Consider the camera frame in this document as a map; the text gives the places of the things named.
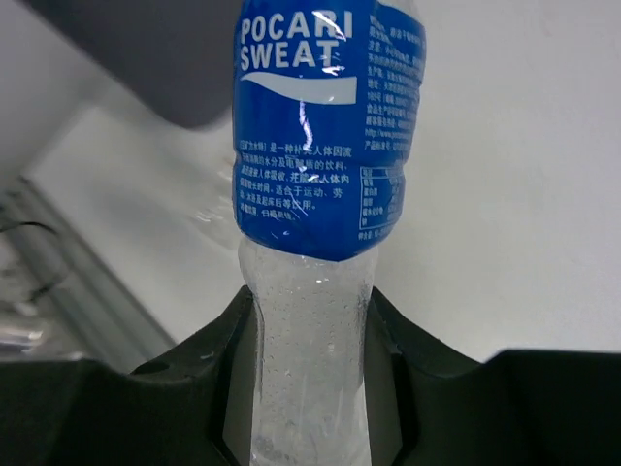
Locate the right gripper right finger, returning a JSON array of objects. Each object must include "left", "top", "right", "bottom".
[{"left": 364, "top": 290, "right": 620, "bottom": 465}]

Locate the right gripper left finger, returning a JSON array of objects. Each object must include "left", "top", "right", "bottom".
[{"left": 1, "top": 288, "right": 254, "bottom": 465}]

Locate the clear bottle blue label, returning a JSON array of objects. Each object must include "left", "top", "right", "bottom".
[{"left": 233, "top": 1, "right": 426, "bottom": 465}]

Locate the grey mesh waste bin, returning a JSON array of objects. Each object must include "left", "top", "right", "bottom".
[{"left": 25, "top": 0, "right": 242, "bottom": 129}]

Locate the clear bottle white cap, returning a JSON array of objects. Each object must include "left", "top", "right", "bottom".
[{"left": 192, "top": 151, "right": 240, "bottom": 250}]

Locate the aluminium rail frame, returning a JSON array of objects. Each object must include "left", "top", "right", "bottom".
[{"left": 1, "top": 177, "right": 175, "bottom": 371}]

